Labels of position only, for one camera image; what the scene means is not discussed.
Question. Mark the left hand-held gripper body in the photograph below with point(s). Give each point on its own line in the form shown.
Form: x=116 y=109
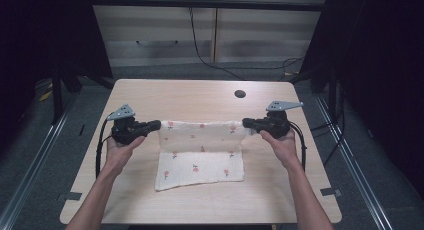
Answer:
x=125 y=130

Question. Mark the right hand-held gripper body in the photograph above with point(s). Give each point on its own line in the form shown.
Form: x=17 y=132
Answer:
x=275 y=123

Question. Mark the white flower print towel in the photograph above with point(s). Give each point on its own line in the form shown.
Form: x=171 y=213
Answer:
x=200 y=156

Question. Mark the person's left hand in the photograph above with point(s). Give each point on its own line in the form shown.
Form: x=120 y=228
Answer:
x=121 y=153

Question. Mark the person's right hand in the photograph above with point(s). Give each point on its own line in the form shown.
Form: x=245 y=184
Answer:
x=281 y=148

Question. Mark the black round table grommet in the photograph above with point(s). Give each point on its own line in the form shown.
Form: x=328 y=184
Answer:
x=240 y=93

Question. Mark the grey tape strip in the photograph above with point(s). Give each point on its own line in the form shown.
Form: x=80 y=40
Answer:
x=331 y=192
x=71 y=196

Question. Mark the yellow floor object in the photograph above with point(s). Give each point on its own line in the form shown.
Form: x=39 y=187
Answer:
x=45 y=95

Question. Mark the black curtain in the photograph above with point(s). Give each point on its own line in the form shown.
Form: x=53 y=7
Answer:
x=383 y=73
x=40 y=33

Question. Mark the black horizontal bar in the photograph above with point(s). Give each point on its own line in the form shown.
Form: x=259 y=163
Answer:
x=206 y=4

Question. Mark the metal floor rail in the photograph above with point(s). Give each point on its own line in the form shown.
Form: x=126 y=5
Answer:
x=33 y=163
x=353 y=163

